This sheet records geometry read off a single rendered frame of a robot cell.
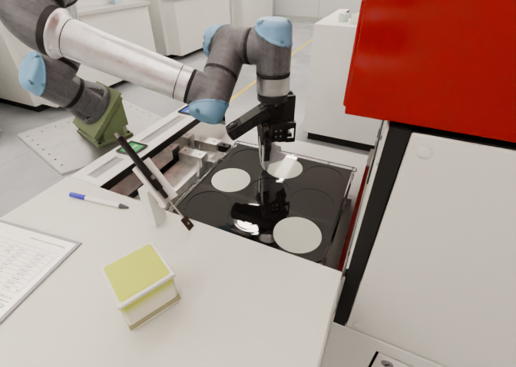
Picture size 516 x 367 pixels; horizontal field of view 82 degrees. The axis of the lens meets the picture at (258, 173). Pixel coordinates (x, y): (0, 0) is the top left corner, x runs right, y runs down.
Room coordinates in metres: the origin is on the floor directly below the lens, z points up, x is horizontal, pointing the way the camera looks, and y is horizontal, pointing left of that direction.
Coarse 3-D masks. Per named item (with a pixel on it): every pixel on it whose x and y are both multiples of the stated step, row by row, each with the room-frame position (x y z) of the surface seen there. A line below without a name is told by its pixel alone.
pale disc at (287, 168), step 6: (276, 162) 0.69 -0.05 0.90; (282, 162) 0.69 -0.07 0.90; (288, 162) 0.69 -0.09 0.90; (294, 162) 0.69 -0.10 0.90; (270, 168) 0.66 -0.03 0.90; (276, 168) 0.66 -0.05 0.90; (282, 168) 0.66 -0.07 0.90; (288, 168) 0.66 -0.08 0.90; (294, 168) 0.66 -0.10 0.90; (300, 168) 0.66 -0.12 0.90; (276, 174) 0.64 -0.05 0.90; (282, 174) 0.64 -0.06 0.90; (288, 174) 0.64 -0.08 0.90; (294, 174) 0.64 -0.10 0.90
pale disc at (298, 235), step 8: (280, 224) 0.45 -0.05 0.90; (288, 224) 0.45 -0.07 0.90; (296, 224) 0.45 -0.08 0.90; (304, 224) 0.45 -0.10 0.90; (312, 224) 0.45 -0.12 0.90; (280, 232) 0.43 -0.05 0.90; (288, 232) 0.43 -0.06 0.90; (296, 232) 0.43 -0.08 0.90; (304, 232) 0.43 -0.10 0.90; (312, 232) 0.43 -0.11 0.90; (320, 232) 0.43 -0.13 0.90; (280, 240) 0.41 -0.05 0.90; (288, 240) 0.41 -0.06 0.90; (296, 240) 0.41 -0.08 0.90; (304, 240) 0.41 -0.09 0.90; (312, 240) 0.41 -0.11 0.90; (320, 240) 0.41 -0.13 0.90; (288, 248) 0.39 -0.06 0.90; (296, 248) 0.39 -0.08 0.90; (304, 248) 0.39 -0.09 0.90; (312, 248) 0.39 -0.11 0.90
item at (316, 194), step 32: (224, 160) 0.70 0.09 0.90; (256, 160) 0.70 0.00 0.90; (192, 192) 0.56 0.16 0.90; (224, 192) 0.56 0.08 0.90; (256, 192) 0.56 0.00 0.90; (288, 192) 0.56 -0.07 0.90; (320, 192) 0.56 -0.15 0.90; (224, 224) 0.45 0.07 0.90; (256, 224) 0.45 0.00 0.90; (320, 224) 0.45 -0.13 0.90; (320, 256) 0.37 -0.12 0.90
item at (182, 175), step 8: (208, 152) 0.78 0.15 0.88; (176, 168) 0.69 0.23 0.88; (184, 168) 0.69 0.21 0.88; (192, 168) 0.69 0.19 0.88; (200, 168) 0.69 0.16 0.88; (168, 176) 0.66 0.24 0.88; (176, 176) 0.66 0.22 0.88; (184, 176) 0.66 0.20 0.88; (192, 176) 0.66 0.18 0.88; (176, 184) 0.62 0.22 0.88; (184, 184) 0.62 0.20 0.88; (176, 192) 0.59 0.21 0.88
